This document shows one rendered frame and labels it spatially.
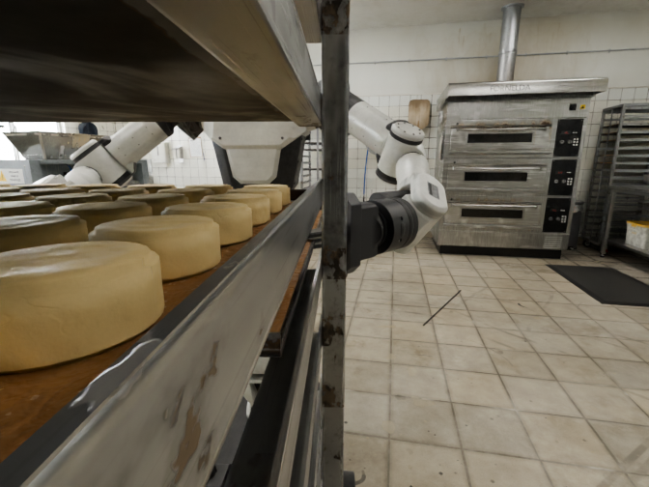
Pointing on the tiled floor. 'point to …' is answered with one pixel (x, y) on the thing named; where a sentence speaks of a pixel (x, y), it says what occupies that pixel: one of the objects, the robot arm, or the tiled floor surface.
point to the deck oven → (511, 164)
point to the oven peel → (419, 112)
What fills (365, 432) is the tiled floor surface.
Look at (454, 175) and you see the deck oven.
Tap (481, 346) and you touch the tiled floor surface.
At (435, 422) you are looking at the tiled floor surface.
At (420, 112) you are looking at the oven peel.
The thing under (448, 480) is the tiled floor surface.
